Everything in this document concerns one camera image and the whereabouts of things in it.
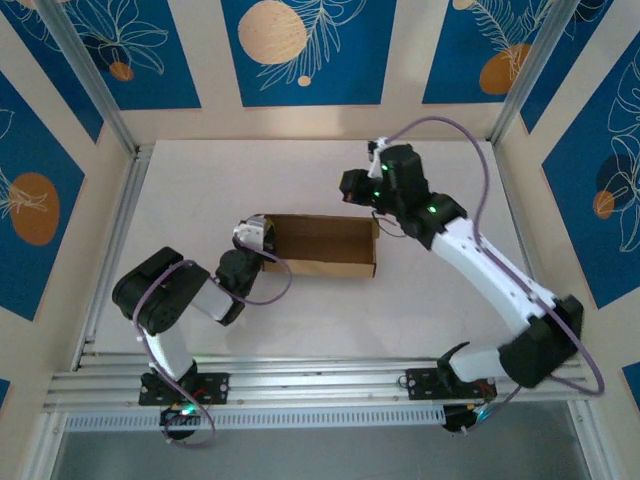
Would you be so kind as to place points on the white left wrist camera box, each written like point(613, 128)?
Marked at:
point(250, 230)

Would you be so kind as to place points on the aluminium frame cross rail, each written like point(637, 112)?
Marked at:
point(320, 385)

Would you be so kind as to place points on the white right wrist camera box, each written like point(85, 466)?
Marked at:
point(376, 160)

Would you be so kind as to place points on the aluminium frame post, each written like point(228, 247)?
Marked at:
point(90, 75)
point(530, 75)

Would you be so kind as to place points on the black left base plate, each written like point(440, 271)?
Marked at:
point(215, 390)

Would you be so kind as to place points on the brown cardboard box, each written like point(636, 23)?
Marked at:
point(320, 270)

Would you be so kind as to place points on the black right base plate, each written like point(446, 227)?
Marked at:
point(420, 385)

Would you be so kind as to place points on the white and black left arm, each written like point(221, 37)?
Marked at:
point(212, 300)

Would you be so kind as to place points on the aluminium frame side rail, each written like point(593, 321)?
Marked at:
point(520, 250)
point(132, 185)

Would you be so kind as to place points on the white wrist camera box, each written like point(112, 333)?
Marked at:
point(376, 160)
point(250, 230)

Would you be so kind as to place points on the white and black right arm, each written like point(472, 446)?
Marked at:
point(480, 260)

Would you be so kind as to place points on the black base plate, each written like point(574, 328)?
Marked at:
point(420, 385)
point(215, 390)

